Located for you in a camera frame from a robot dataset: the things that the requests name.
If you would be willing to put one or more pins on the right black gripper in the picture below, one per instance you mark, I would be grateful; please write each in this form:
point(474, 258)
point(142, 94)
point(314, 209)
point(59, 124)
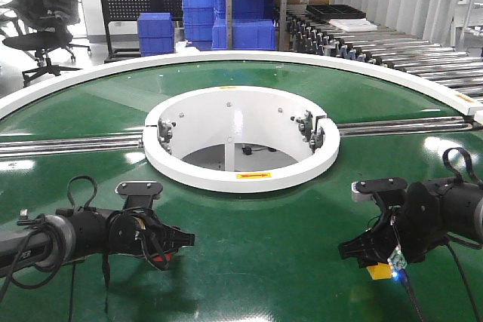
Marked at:
point(419, 221)

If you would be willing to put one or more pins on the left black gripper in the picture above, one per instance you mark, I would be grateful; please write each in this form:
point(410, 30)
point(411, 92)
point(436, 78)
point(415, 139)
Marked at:
point(140, 233)

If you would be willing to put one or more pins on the yellow cube block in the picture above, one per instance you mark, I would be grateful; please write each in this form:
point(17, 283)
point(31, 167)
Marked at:
point(380, 271)

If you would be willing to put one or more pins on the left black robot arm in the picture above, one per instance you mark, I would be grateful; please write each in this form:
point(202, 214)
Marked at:
point(49, 241)

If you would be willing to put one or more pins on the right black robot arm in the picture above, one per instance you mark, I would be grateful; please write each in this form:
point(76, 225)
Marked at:
point(321, 222)

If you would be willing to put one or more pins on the steel roller conveyor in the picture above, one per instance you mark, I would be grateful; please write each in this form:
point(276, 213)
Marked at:
point(388, 48)

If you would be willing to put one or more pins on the black tray on conveyor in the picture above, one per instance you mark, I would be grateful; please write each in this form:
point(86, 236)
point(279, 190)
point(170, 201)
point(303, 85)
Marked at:
point(335, 11)

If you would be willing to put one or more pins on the stacked blue crates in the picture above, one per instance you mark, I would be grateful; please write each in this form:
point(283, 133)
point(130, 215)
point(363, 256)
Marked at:
point(198, 20)

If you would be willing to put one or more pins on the black office chair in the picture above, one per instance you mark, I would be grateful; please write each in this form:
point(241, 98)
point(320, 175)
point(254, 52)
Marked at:
point(49, 19)

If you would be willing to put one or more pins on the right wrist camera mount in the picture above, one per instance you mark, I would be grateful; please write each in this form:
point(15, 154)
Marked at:
point(385, 193)

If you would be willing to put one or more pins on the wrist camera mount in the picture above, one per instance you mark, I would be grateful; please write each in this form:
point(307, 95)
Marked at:
point(385, 193)
point(139, 194)

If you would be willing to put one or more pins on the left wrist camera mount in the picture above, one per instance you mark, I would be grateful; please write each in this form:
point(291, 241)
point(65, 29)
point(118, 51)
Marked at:
point(139, 194)

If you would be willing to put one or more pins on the white inner ring housing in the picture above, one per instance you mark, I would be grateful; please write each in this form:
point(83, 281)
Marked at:
point(191, 137)

